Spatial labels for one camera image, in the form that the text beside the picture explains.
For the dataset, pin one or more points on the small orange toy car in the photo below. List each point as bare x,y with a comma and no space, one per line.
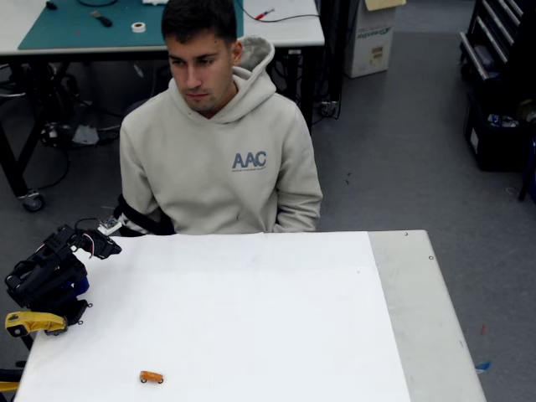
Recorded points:
151,376

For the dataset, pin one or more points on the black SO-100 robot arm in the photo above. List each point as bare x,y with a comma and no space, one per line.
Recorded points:
42,280

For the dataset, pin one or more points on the workbench caster wheel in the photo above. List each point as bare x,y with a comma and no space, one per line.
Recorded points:
33,202

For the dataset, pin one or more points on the yellow table clamp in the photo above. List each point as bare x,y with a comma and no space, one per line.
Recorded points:
37,320
8,385

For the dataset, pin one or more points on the man in beige hoodie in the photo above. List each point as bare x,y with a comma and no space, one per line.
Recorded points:
209,167

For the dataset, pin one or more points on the large white paper sheet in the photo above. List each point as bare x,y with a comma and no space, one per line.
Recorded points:
251,314

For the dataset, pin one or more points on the green cutting mat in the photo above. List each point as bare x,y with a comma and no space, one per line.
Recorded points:
63,29

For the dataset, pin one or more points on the white tape roll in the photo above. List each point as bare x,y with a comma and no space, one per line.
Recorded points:
138,27

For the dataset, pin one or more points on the black utility knife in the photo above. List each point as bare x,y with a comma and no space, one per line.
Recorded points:
101,19

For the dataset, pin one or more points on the white cardboard box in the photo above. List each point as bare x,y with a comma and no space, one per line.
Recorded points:
372,46

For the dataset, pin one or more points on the blue tape scrap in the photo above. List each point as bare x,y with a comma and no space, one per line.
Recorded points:
482,366

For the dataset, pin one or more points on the black storage crate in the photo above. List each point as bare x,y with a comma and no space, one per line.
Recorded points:
494,146

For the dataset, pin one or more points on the black drawer tool cabinet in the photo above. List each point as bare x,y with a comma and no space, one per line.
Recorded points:
494,42

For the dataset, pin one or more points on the small white camera module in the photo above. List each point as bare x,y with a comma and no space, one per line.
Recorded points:
109,225

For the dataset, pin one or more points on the white workbench with black frame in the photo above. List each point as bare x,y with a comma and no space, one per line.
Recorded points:
285,33

